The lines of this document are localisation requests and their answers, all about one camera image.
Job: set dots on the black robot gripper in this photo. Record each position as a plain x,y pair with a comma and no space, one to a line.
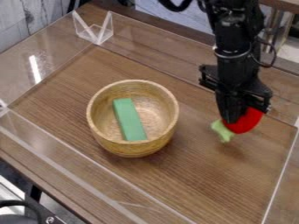
232,78

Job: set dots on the red plush strawberry green leaves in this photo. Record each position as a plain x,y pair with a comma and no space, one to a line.
245,123

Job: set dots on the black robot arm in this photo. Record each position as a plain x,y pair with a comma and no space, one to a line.
236,21

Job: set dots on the light wooden bowl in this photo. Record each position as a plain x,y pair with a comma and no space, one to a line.
156,107

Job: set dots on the green rectangular block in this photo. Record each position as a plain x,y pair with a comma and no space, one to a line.
128,120

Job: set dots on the black metal table leg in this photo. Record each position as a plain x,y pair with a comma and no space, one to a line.
38,212

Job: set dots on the wooden chair frame background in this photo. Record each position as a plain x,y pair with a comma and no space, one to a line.
277,24

